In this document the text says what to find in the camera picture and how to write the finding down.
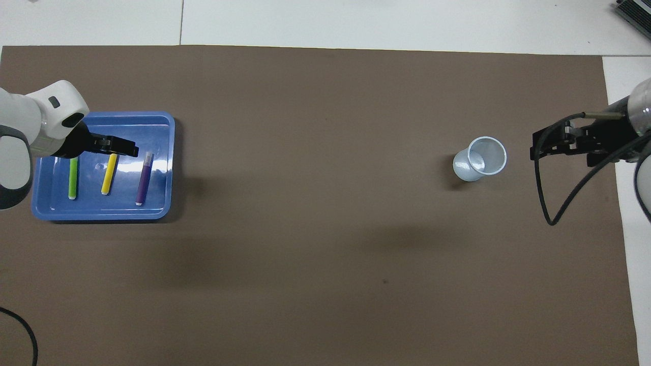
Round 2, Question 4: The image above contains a green pen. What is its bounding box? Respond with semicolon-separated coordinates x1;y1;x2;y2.
68;156;79;200

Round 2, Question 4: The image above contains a purple pen white cap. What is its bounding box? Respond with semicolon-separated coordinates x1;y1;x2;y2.
135;151;155;207

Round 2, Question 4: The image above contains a brown table mat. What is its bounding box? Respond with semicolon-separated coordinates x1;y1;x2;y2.
0;45;639;366

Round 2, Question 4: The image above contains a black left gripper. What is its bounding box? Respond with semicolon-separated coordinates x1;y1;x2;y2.
52;122;140;160

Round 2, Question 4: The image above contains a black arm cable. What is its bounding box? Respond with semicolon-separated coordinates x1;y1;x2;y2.
0;307;39;366
534;111;651;227

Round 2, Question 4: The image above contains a grey ribbed device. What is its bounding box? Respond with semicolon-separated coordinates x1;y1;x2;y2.
613;0;651;39

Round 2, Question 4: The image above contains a blue plastic tray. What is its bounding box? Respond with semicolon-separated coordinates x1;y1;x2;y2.
31;111;176;223

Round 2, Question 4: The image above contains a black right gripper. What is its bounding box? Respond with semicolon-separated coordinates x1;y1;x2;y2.
530;96;642;169

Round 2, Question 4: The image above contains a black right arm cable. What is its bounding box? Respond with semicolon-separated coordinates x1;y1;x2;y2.
534;111;651;227

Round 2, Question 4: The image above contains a yellow pen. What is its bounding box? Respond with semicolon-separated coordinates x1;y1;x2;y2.
101;154;119;196

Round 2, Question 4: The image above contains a clear plastic cup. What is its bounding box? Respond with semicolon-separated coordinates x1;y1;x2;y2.
453;136;508;182

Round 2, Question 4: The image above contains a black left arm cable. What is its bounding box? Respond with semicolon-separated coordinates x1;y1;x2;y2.
0;307;39;366

